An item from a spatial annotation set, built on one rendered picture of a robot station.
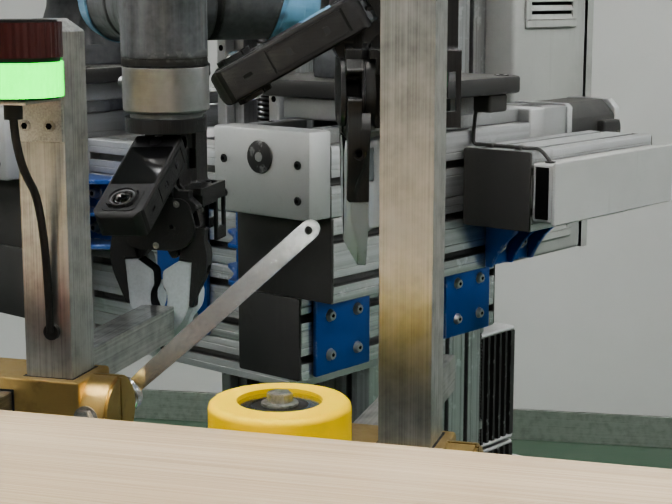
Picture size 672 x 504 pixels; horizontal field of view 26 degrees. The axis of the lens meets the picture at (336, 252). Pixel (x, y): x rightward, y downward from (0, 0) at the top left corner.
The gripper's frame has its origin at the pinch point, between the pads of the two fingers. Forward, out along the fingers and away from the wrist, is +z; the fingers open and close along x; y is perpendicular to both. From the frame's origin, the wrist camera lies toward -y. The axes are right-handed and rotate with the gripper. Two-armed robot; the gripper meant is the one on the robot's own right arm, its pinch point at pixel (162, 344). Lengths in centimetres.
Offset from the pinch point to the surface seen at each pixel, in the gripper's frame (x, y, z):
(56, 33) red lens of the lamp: -6.7, -31.3, -28.6
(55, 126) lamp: -5.0, -28.6, -22.4
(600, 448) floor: -16, 239, 86
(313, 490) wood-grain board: -30, -54, -9
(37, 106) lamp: -3.8, -28.6, -23.7
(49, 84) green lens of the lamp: -6.6, -32.2, -25.5
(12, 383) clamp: -1.4, -29.3, -4.7
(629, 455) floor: -23, 236, 86
